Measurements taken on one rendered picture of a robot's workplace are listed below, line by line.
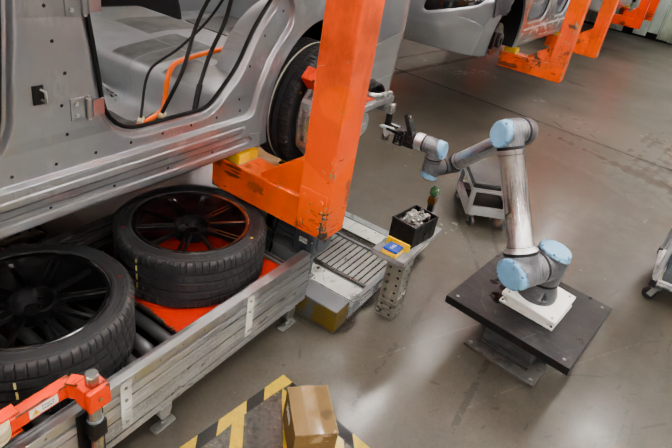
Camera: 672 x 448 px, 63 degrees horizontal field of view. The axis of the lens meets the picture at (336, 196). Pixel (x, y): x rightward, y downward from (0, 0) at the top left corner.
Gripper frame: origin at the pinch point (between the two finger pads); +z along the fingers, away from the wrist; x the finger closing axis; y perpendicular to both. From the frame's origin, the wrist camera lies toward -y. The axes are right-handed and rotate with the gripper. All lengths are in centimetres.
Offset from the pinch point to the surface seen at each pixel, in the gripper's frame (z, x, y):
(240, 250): 2, -105, 32
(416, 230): -47, -40, 28
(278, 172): 11, -74, 9
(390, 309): -44, -40, 77
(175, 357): -11, -151, 49
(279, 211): 6, -76, 27
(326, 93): -10, -76, -34
